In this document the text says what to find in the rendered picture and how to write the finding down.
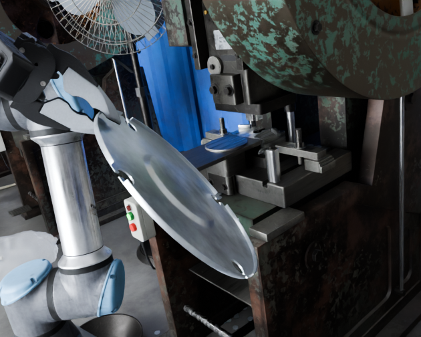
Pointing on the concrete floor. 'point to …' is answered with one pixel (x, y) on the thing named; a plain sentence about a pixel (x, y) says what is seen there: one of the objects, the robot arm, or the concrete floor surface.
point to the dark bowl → (114, 326)
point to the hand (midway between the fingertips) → (109, 123)
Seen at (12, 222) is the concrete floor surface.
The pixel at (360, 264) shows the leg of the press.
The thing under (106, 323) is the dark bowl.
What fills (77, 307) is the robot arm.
